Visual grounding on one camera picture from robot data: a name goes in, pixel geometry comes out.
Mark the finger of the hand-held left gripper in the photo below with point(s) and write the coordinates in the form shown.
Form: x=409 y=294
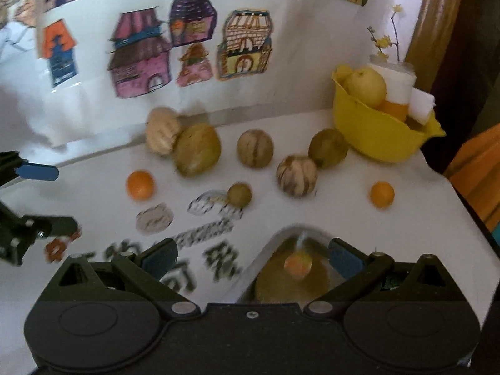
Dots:
x=37 y=172
x=50 y=223

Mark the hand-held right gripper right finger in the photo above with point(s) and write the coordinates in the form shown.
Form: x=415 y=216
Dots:
x=345 y=258

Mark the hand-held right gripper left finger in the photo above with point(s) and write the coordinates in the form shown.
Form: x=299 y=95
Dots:
x=158 y=259

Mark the metal tray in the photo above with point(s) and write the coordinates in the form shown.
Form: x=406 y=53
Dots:
x=273 y=248

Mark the small orange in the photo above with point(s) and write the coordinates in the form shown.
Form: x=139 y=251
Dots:
x=382 y=194
x=140 y=184

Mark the brown-green fruit with sticker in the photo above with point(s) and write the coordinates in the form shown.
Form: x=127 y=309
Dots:
x=273 y=285

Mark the dark striped pepino melon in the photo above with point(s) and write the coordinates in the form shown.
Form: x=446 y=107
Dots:
x=297 y=175

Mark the small kiwi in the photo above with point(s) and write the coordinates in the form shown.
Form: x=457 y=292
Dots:
x=239 y=194

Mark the large green mango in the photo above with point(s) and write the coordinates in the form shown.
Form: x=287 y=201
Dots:
x=197 y=155

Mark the large pale striped pepino melon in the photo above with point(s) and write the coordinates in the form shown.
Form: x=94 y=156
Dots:
x=162 y=131

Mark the white printed table sheet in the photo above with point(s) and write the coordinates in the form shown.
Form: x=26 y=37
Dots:
x=97 y=207

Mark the dark passion fruit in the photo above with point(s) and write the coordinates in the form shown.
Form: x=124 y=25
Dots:
x=328 y=148

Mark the yellow bowl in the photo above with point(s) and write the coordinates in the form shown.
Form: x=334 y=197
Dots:
x=371 y=132

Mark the line drawing paper sheet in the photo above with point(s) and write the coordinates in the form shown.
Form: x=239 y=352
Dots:
x=15 y=11

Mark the white folded tissue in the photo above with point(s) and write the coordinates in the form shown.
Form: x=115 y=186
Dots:
x=421 y=104

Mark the yellow pear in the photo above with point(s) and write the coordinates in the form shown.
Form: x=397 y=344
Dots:
x=365 y=86

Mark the white vase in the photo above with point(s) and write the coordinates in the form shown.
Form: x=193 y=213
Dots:
x=396 y=82

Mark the house drawings paper sheet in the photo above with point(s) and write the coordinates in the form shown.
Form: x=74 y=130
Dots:
x=195 y=47

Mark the yellow flower twig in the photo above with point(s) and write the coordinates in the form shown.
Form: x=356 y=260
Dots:
x=384 y=41

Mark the brown wooden post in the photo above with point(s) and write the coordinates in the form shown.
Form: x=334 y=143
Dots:
x=433 y=11

